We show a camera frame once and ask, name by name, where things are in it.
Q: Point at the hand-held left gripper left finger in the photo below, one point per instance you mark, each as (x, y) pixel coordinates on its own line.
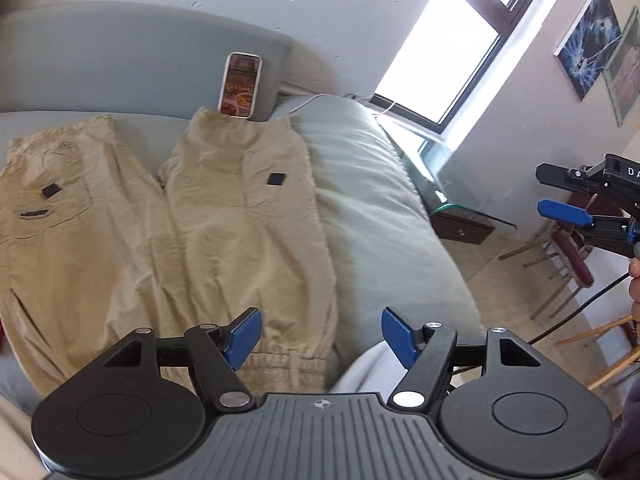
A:
(244, 336)

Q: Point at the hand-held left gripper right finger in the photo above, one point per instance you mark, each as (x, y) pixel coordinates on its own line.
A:
(397, 335)

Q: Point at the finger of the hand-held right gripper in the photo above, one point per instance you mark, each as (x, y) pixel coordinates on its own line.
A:
(555, 174)
(562, 210)

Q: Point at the khaki cargo pants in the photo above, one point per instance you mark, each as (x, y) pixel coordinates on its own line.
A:
(210, 230)

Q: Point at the person's right hand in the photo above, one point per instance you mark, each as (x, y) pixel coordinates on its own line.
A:
(635, 290)

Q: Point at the wooden chair with maroon seat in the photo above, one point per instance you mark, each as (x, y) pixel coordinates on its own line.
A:
(575, 255)

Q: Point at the dark brown drawer cabinet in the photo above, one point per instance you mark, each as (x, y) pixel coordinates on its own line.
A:
(462, 227)

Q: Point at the glass side table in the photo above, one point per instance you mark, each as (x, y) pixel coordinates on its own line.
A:
(450, 170)

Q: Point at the light wooden chair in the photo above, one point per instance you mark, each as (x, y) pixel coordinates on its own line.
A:
(612, 345)

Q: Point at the dark-framed window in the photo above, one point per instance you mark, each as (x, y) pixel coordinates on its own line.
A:
(440, 50)

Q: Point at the red cloth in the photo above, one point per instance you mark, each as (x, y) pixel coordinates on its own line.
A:
(1, 340)

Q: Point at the white-cased smartphone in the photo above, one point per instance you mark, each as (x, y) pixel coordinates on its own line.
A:
(241, 85)

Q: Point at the grey sofa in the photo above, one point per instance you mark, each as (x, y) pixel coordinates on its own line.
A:
(125, 60)

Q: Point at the pink floral wall picture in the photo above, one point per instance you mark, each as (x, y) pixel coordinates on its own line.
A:
(627, 75)

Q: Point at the blue abstract wall picture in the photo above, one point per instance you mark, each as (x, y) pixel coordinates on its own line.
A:
(590, 40)

